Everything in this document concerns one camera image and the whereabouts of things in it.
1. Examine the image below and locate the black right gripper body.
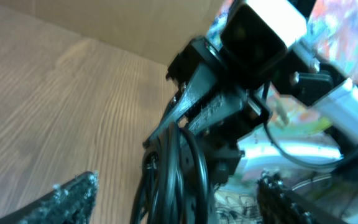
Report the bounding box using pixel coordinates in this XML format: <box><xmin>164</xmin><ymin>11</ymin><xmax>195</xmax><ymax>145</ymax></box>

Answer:
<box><xmin>165</xmin><ymin>35</ymin><xmax>335</xmax><ymax>187</ymax></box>

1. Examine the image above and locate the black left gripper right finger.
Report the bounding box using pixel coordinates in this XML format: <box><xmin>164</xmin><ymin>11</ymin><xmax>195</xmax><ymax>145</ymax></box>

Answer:
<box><xmin>257</xmin><ymin>170</ymin><xmax>350</xmax><ymax>224</ymax></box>

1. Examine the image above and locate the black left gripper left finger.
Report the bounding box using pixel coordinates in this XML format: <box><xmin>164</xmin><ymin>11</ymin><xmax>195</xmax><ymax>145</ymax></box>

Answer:
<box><xmin>0</xmin><ymin>171</ymin><xmax>99</xmax><ymax>224</ymax></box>

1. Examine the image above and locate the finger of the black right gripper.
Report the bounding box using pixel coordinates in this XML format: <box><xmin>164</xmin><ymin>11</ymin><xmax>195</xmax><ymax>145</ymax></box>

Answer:
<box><xmin>142</xmin><ymin>63</ymin><xmax>218</xmax><ymax>149</ymax></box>
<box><xmin>185</xmin><ymin>93</ymin><xmax>244</xmax><ymax>136</ymax></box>

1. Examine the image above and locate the black cable bundle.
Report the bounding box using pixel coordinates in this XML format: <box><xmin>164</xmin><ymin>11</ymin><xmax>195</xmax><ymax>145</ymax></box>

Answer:
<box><xmin>129</xmin><ymin>121</ymin><xmax>214</xmax><ymax>224</ymax></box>

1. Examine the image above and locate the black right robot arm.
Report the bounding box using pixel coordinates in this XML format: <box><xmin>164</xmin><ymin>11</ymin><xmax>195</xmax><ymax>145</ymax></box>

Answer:
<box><xmin>143</xmin><ymin>1</ymin><xmax>358</xmax><ymax>183</ymax></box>

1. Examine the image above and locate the brown cardboard backdrop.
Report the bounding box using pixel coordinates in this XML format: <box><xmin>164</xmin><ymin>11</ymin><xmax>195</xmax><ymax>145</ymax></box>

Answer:
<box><xmin>0</xmin><ymin>0</ymin><xmax>223</xmax><ymax>65</ymax></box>

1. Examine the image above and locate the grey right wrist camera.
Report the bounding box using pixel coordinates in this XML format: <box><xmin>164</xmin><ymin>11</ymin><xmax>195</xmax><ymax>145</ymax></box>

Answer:
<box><xmin>219</xmin><ymin>0</ymin><xmax>306</xmax><ymax>89</ymax></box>

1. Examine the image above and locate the black right camera cable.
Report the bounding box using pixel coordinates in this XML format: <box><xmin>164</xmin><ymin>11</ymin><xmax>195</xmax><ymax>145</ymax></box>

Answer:
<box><xmin>261</xmin><ymin>80</ymin><xmax>358</xmax><ymax>171</ymax></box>

